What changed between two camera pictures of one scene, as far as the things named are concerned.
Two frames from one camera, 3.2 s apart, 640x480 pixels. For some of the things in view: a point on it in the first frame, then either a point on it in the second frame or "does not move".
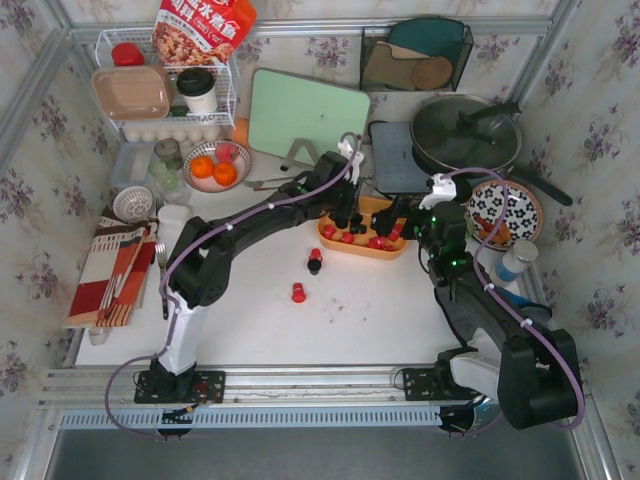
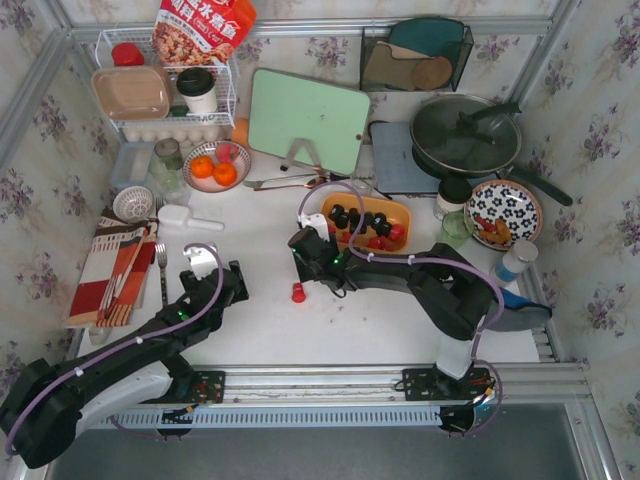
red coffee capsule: (298, 294) does not move
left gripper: (347, 210) to (236, 279)
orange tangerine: (202, 166) does not move
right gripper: (395, 215) to (300, 248)
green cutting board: (285, 108) does not move
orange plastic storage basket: (366, 245) does not move
